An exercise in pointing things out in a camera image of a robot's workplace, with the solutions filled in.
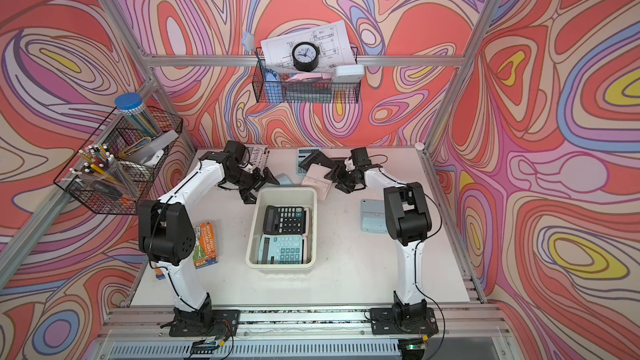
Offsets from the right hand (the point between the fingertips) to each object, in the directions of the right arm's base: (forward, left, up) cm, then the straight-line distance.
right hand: (330, 184), depth 100 cm
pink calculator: (+3, +6, +1) cm, 7 cm away
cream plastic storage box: (-10, +23, +7) cm, 26 cm away
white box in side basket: (-8, +54, +29) cm, 62 cm away
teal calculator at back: (+20, +13, -3) cm, 24 cm away
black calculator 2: (+15, +4, 0) cm, 16 cm away
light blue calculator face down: (-14, -16, -3) cm, 21 cm away
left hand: (-8, +21, +9) cm, 24 cm away
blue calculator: (-26, +18, -1) cm, 32 cm away
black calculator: (-15, +18, -1) cm, 23 cm away
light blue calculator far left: (+6, +20, -3) cm, 21 cm away
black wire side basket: (0, +66, +29) cm, 72 cm away
